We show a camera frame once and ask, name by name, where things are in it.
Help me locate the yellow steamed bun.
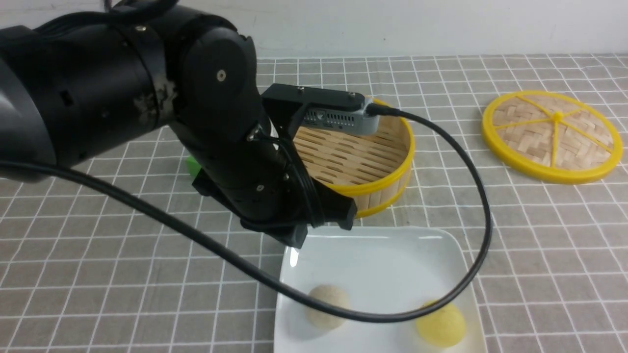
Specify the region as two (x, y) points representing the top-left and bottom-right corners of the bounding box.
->
(415, 303), (467, 349)

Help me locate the white square plate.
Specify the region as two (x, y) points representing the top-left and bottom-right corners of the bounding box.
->
(274, 227), (468, 353)

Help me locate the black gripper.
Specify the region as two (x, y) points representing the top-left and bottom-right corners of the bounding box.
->
(191, 125), (358, 248)

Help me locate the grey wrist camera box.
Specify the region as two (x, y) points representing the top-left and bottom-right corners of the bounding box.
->
(302, 98), (380, 136)

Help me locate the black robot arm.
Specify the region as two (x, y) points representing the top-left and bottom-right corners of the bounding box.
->
(0, 0), (366, 248)

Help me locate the white steamed bun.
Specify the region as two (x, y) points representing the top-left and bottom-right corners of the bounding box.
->
(305, 284), (351, 330)

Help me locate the black camera cable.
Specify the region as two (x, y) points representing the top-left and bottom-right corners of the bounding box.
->
(0, 104), (493, 324)

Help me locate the bamboo steamer lid yellow rim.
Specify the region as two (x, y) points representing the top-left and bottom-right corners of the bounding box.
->
(481, 90), (624, 185)

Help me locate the bamboo steamer basket yellow rim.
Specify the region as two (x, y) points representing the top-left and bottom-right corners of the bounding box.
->
(294, 116), (416, 218)

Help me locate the grey checked tablecloth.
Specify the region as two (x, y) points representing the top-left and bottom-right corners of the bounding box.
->
(0, 53), (627, 353)

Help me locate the green cube block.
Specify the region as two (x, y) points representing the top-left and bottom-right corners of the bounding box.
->
(185, 155), (202, 179)

